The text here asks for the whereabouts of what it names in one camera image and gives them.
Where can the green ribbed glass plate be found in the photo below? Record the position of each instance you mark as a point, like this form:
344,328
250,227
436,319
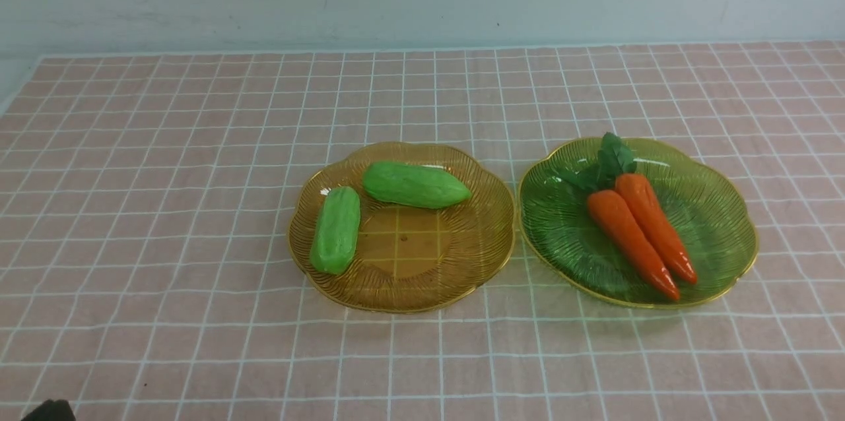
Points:
709,214

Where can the amber ribbed glass plate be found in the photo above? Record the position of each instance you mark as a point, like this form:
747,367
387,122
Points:
409,259

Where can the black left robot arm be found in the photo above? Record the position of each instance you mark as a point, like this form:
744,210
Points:
52,410

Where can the pink checkered tablecloth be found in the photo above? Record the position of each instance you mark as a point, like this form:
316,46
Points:
146,273

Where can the orange toy carrot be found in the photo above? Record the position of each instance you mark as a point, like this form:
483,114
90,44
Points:
653,223
613,215

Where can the green toy cucumber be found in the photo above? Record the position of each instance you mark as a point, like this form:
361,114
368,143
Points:
336,231
410,185

